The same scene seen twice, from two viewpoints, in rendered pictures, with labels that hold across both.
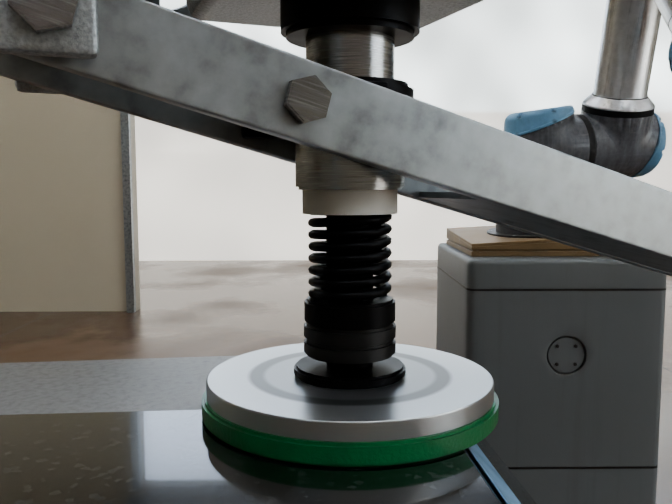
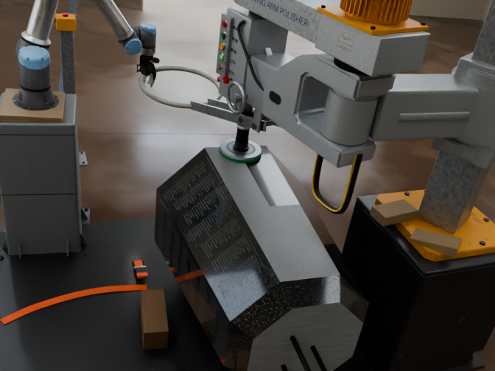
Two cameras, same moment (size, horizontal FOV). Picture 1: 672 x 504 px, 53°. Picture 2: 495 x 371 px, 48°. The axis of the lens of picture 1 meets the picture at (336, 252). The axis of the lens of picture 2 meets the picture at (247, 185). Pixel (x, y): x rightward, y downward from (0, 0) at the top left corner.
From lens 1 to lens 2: 2.93 m
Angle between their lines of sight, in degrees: 101
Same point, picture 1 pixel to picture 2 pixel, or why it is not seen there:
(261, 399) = (255, 153)
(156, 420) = (251, 165)
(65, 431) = (258, 171)
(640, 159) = not seen: hidden behind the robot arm
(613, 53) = (48, 23)
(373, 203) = not seen: hidden behind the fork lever
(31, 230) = not seen: outside the picture
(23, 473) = (271, 171)
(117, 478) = (269, 165)
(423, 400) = (250, 143)
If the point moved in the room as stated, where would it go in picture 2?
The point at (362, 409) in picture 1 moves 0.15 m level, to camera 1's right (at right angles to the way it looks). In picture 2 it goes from (255, 147) to (250, 133)
